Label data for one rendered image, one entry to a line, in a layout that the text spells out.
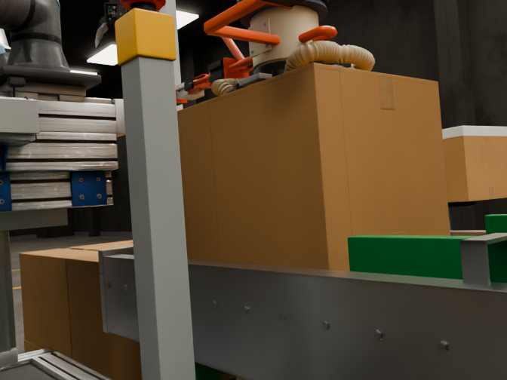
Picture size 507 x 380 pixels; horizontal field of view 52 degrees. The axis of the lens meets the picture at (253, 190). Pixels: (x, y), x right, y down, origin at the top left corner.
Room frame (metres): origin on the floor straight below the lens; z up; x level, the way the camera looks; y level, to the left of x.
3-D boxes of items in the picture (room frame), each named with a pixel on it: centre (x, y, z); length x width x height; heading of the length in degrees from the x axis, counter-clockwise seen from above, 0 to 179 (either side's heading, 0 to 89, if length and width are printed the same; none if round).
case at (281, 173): (1.28, -0.09, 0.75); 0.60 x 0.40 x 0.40; 38
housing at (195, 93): (1.65, 0.18, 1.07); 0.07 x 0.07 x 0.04; 38
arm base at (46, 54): (1.26, 0.50, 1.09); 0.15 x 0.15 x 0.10
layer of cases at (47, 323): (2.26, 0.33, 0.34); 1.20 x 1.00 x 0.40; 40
